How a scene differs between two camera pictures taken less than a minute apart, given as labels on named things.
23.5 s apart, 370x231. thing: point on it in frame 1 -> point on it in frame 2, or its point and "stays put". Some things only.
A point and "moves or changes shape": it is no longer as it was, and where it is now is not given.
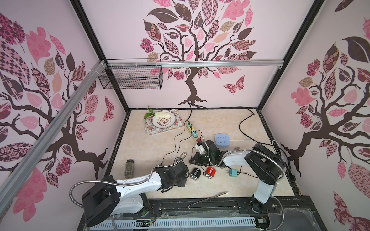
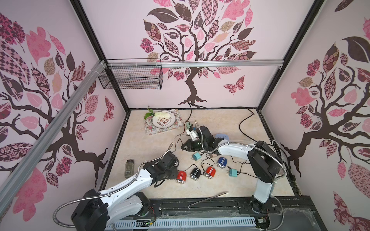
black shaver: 195,173 stays put
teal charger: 232,173 stays put
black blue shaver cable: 240,172 stays put
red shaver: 209,172 stays put
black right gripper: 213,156 -> 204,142
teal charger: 194,135 moves or changes shape
